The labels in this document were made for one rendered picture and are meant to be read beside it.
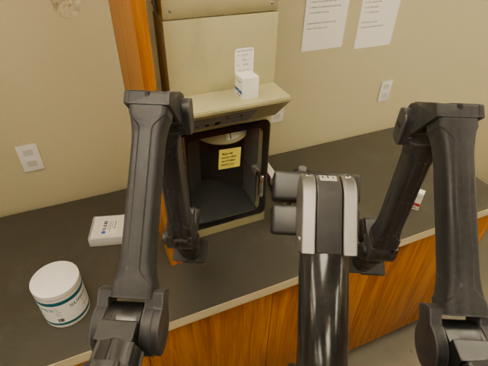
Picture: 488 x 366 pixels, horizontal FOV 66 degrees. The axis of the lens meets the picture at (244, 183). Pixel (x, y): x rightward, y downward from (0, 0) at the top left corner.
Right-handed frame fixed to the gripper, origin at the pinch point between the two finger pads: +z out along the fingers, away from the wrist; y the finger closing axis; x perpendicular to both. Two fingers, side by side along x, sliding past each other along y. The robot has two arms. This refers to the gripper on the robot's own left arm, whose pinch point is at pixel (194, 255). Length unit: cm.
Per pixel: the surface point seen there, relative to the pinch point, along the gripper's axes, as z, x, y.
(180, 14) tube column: -49, -50, 2
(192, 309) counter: 3.3, 15.9, -0.3
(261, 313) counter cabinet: 25.7, 14.8, -22.5
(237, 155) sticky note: -7.7, -32.0, -11.7
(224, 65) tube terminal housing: -34, -47, -8
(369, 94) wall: 44, -95, -75
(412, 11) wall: 14, -120, -87
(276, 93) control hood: -28, -42, -23
